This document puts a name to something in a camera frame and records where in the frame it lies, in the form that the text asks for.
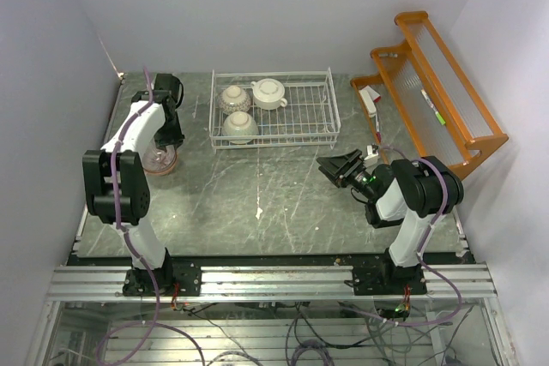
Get grey striped bowl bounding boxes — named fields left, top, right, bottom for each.
left=142, top=142, right=178, bottom=168

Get pale green bowl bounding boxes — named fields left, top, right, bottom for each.
left=222, top=111, right=259, bottom=145

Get red pen on table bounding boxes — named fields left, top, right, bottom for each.
left=374, top=114, right=383, bottom=143

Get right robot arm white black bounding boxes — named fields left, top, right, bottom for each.
left=317, top=149, right=464, bottom=294

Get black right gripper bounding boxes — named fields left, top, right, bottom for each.
left=317, top=149, right=377, bottom=201

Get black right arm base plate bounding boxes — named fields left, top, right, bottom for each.
left=344, top=264, right=427, bottom=296

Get loose cables under table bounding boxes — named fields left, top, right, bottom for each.
left=94, top=297, right=486, bottom=366

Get aluminium mounting rail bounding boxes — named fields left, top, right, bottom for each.
left=46, top=264, right=497, bottom=303

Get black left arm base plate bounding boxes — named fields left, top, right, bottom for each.
left=122, top=254, right=202, bottom=297

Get orange wooden shelf rack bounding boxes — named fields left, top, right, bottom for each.
left=350, top=11, right=509, bottom=179

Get white red eraser block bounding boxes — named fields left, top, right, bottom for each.
left=359, top=86, right=381, bottom=117

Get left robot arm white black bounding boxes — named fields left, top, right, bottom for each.
left=82, top=74, right=184, bottom=295

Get white bowl red pattern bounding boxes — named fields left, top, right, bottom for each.
left=143, top=160, right=177, bottom=176

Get cream two-handled soup bowl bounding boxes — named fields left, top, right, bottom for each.
left=251, top=78, right=287, bottom=111

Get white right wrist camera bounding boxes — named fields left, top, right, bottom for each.
left=363, top=145, right=380, bottom=167

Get white wire dish rack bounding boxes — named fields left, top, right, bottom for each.
left=208, top=69, right=341, bottom=150

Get brown patterned bowl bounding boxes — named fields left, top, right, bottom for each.
left=218, top=86, right=251, bottom=115

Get marker pen on shelf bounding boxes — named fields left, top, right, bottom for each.
left=421, top=88, right=446, bottom=126

